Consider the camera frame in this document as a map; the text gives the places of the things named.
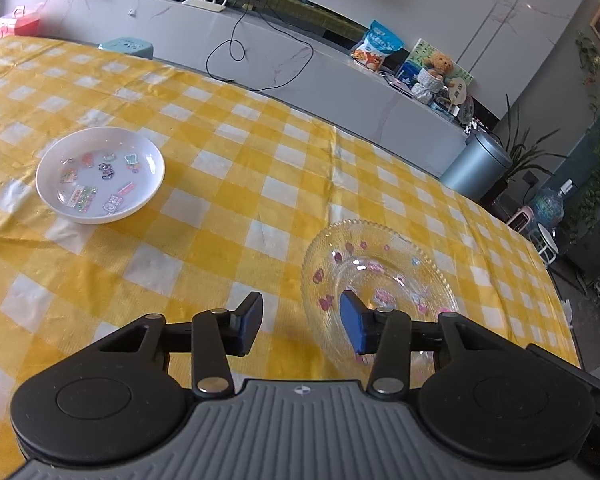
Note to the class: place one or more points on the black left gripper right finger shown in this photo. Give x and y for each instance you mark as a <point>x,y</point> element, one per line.
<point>473,391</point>

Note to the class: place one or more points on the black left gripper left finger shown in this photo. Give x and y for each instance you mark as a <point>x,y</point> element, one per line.
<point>131,391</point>

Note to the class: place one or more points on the clear glass sticker plate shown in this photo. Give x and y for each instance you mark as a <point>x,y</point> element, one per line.
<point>386,270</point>

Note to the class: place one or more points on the white round stool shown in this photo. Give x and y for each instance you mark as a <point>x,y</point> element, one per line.
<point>544,244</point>

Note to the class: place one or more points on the pink small stool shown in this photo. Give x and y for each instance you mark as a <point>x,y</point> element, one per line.
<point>520,219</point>

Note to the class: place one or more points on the blue water jug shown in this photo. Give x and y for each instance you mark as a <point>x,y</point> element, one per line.
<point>548,205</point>

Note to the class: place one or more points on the small white sticker plate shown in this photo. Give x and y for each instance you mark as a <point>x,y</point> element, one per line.
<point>99,175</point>

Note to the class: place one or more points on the grey cylindrical trash can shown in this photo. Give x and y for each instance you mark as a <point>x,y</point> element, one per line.
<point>477,168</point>

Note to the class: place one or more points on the yellow checkered tablecloth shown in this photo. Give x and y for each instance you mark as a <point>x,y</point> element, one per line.
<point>249,182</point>

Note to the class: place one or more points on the tall floor plant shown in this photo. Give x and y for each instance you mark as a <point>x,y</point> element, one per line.
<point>523,155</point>

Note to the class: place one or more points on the brown teddy bear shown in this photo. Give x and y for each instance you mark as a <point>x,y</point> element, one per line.
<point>438,65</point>

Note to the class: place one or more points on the teal plastic stool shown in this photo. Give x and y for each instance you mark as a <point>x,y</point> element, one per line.
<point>129,46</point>

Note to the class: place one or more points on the hanging ivy plant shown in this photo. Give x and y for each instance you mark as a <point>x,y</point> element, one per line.
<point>589,61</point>

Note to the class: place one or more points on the blue orange snack bag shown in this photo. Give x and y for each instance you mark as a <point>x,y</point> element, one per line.
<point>377,44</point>

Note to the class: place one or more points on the white marble tv console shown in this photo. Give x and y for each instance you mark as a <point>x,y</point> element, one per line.
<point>263,56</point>

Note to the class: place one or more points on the red pink box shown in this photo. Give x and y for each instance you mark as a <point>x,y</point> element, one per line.
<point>20,22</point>

